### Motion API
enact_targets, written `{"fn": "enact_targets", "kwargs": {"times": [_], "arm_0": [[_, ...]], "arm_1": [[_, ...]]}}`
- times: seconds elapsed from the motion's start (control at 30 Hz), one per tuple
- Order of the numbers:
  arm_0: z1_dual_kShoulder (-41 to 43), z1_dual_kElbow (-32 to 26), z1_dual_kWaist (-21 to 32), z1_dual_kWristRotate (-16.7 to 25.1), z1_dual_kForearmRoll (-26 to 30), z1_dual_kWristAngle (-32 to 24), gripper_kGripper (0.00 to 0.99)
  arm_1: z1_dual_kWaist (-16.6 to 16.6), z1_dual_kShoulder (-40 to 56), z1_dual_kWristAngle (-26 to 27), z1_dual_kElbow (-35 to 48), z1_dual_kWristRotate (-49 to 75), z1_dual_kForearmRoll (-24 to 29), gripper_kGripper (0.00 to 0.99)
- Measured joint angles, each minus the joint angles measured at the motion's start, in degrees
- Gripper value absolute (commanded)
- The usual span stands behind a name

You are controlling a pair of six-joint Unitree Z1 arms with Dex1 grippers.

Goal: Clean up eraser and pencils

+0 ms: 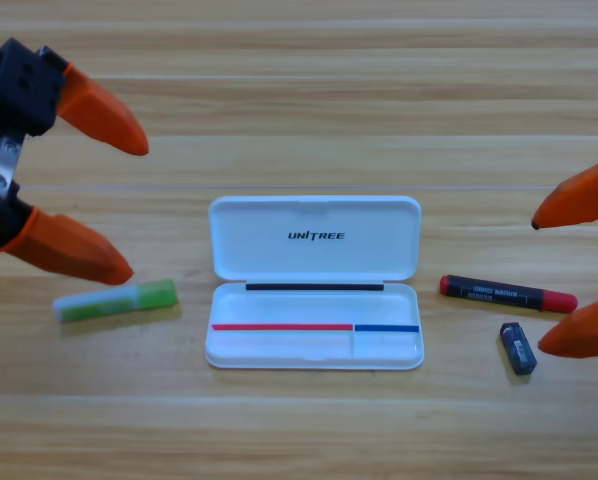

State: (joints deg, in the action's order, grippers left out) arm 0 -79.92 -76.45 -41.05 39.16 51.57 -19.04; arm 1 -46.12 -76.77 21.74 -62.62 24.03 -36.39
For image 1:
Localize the dark blue sleeved eraser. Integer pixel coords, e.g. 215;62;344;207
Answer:
499;321;539;377

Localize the red black marker pen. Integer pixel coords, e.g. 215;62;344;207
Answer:
439;273;579;315

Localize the white Unitree pencil case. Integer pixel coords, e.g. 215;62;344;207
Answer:
204;194;426;372

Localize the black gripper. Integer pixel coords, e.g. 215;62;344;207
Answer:
0;37;150;251

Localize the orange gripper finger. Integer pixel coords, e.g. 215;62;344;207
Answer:
530;153;598;231
0;205;136;287
537;293;598;360

